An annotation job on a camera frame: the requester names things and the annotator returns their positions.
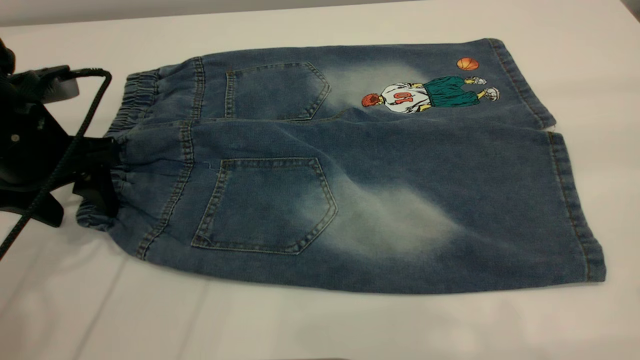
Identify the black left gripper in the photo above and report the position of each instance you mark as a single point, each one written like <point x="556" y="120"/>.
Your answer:
<point x="30" y="150"/>

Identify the blue denim shorts basketball print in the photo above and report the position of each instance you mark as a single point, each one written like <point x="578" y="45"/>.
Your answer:
<point x="380" y="165"/>

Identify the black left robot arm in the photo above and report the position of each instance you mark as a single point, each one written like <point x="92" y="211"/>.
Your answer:
<point x="4" y="57"/>

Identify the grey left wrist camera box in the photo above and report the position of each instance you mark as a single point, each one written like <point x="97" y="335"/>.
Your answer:
<point x="62" y="92"/>

